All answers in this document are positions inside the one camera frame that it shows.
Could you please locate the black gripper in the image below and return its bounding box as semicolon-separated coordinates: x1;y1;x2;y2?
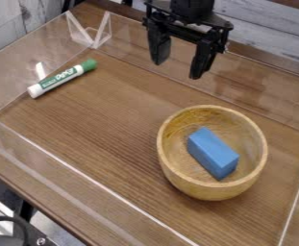
144;0;234;80

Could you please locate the blue rectangular block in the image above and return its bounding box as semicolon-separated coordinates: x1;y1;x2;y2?
187;128;240;180

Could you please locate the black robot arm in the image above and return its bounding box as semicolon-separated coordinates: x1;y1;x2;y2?
143;0;234;80

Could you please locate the brown wooden bowl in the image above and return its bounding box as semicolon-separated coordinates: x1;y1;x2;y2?
156;105;268;201

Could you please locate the green white dry-erase marker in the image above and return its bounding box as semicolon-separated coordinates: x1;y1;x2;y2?
27;59;97;98

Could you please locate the black metal base bracket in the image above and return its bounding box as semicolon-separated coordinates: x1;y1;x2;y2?
13;224;55;246

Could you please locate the black cable bottom left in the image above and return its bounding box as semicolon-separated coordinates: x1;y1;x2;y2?
0;215;31;243

